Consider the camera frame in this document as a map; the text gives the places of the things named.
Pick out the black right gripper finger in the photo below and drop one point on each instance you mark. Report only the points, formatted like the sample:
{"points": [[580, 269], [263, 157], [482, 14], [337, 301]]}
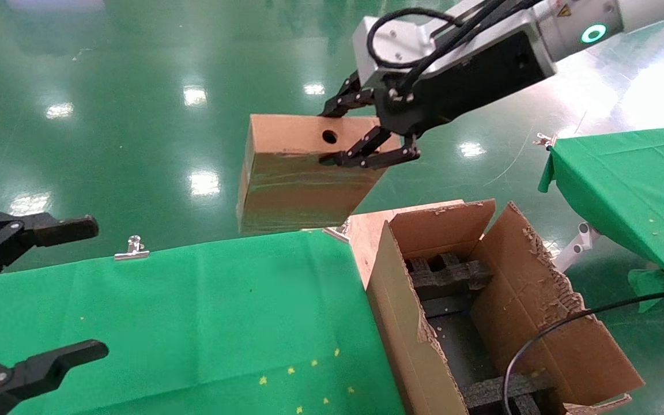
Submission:
{"points": [[384, 158], [346, 104]]}

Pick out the large open cardboard carton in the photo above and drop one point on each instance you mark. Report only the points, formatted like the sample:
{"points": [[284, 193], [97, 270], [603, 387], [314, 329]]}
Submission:
{"points": [[539, 288]]}

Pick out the white table leg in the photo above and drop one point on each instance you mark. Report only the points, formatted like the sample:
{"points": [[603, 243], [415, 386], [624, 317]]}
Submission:
{"points": [[580, 242]]}

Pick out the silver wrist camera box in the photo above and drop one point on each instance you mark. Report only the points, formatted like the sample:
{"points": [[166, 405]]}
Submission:
{"points": [[381, 43]]}

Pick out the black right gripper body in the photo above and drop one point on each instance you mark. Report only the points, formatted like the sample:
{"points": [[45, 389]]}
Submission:
{"points": [[470, 75]]}

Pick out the green tablecloth on side table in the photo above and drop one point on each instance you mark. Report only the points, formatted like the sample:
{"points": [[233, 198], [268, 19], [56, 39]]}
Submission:
{"points": [[632, 184]]}

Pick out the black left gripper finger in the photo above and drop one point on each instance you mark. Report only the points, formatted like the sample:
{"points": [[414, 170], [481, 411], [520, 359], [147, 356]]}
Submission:
{"points": [[49, 363], [38, 229]]}

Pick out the small cardboard box with hole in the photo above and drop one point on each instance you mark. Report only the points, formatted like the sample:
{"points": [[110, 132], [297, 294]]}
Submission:
{"points": [[297, 184]]}

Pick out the green tablecloth with yellow specks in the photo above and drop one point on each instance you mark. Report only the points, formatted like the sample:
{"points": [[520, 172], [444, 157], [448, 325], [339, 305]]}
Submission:
{"points": [[193, 323]]}

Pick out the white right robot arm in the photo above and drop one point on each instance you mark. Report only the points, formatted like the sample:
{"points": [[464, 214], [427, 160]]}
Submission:
{"points": [[643, 14]]}

